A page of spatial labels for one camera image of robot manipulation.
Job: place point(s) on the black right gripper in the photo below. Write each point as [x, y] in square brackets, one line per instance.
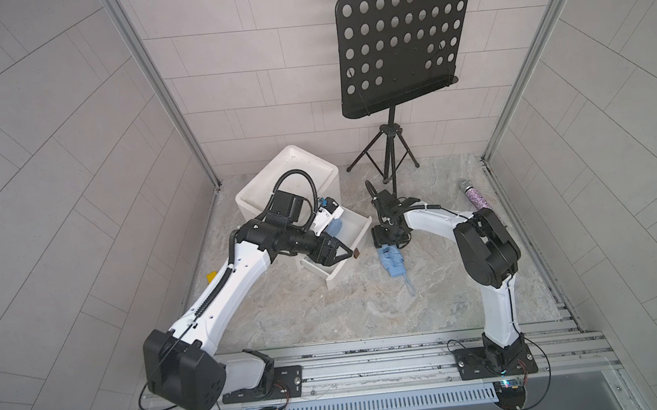
[377, 237]

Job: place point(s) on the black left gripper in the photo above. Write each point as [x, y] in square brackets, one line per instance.
[324, 257]

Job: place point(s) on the white bottom drawer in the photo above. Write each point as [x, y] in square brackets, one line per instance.
[354, 227]

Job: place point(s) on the light blue umbrella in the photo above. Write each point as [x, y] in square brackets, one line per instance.
[334, 227]
[393, 262]

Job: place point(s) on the white three-drawer cabinet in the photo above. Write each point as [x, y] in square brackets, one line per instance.
[253, 198]

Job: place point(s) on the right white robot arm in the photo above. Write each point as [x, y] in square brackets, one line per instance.
[490, 256]

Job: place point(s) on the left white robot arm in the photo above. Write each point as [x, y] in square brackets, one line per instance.
[180, 363]

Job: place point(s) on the purple glitter microphone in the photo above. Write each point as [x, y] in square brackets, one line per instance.
[474, 195]

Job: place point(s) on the black perforated music stand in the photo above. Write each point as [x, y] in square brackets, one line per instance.
[392, 52]

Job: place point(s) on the right green circuit board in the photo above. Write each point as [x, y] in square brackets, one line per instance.
[509, 387]

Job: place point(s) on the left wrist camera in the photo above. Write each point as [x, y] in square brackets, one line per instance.
[328, 210]

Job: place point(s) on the aluminium rail frame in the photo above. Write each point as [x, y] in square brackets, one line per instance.
[425, 361]

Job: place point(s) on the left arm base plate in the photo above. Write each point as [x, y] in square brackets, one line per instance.
[276, 384]

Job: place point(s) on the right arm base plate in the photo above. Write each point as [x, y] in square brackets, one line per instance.
[476, 363]

